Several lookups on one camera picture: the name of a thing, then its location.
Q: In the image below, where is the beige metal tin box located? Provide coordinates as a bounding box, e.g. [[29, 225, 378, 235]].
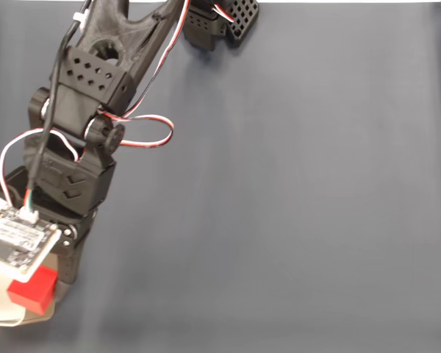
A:
[[0, 253, 60, 327]]

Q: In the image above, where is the red cube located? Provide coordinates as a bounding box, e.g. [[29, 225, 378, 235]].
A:
[[7, 266, 59, 315]]

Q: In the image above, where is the red white black servo wire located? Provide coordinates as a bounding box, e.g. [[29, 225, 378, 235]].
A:
[[0, 127, 80, 207], [95, 0, 192, 150]]

